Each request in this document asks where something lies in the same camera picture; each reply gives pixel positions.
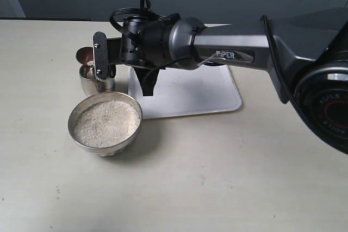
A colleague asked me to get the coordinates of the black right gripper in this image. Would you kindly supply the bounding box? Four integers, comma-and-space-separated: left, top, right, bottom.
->
120, 17, 160, 96

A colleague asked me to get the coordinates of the brown wooden spoon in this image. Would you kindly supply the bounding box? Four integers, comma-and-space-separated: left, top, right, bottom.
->
76, 47, 94, 66

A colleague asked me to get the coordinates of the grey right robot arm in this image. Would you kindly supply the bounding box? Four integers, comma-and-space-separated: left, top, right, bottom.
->
120, 7, 347, 153

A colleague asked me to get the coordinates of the small steel cup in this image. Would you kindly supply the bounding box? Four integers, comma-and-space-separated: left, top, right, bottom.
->
79, 65, 115, 97

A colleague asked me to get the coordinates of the white rice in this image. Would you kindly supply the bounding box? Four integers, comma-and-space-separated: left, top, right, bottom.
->
73, 101, 140, 148

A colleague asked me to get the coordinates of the steel bowl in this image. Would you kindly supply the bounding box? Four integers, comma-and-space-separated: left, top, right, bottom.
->
67, 92, 143, 156

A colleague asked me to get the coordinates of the white plastic tray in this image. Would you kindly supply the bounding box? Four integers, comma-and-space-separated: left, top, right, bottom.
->
128, 66, 243, 119

